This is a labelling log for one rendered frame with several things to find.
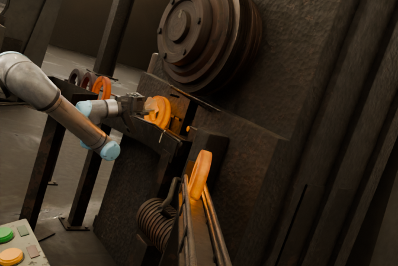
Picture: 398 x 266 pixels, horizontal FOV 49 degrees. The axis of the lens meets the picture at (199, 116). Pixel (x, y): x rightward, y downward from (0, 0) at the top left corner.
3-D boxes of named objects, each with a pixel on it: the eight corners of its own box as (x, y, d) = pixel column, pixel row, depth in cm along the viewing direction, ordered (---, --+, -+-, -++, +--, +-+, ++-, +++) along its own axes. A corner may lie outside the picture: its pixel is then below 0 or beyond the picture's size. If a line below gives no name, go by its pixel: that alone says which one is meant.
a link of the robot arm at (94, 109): (73, 118, 170) (74, 98, 167) (100, 115, 176) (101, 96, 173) (80, 126, 164) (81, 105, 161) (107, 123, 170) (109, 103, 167)
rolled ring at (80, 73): (82, 69, 251) (87, 70, 253) (70, 67, 265) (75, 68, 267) (75, 99, 251) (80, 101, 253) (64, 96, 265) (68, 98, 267)
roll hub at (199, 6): (159, 57, 176) (180, -10, 172) (197, 73, 155) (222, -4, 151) (147, 54, 173) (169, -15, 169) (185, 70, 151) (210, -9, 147)
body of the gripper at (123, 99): (147, 96, 176) (119, 98, 169) (145, 117, 179) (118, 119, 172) (138, 92, 182) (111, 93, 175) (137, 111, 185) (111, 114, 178)
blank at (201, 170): (192, 208, 132) (182, 205, 132) (204, 163, 140) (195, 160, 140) (204, 193, 119) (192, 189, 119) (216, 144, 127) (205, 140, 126)
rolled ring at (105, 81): (90, 85, 240) (95, 86, 242) (90, 115, 232) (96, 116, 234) (105, 69, 227) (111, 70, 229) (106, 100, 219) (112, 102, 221)
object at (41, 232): (15, 212, 217) (53, 76, 207) (57, 234, 210) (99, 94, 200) (-17, 224, 198) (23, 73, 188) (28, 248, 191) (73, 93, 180)
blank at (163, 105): (156, 94, 193) (149, 92, 191) (175, 100, 181) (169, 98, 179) (145, 127, 193) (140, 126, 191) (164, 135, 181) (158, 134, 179)
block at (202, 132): (198, 189, 165) (219, 130, 161) (211, 198, 159) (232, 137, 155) (176, 187, 158) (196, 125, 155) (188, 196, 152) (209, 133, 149)
